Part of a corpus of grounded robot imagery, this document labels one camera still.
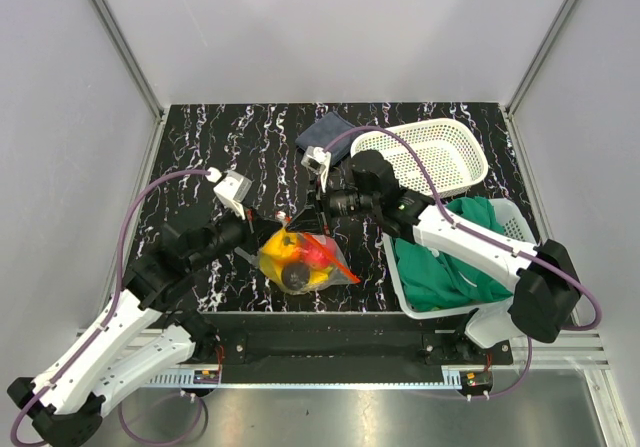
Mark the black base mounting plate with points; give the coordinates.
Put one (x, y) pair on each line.
(342, 349)

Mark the yellow fake bell pepper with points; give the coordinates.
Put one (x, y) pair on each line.
(282, 249)

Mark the green cloth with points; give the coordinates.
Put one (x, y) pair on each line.
(440, 281)

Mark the dark blue folded cloth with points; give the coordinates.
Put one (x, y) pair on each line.
(323, 131)

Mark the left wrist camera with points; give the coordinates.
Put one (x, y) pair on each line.
(230, 188)

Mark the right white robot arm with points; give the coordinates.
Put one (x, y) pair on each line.
(543, 281)

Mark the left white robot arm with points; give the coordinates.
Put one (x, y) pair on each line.
(141, 332)

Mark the yellow fake bananas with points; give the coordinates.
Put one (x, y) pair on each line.
(319, 279)

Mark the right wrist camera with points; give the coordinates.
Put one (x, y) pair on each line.
(317, 161)

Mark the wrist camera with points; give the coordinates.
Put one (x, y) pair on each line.
(230, 188)
(317, 161)

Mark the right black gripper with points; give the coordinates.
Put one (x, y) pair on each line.
(309, 220)

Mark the white perforated basket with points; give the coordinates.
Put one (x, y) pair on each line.
(445, 148)

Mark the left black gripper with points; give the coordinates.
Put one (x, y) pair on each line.
(267, 222)

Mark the dark fake avocado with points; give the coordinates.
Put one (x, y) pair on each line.
(296, 276)

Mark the white basket with clothes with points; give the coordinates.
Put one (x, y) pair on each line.
(507, 215)

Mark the clear zip top bag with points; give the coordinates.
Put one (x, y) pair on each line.
(340, 274)

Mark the red fake apple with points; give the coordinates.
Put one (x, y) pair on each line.
(316, 255)

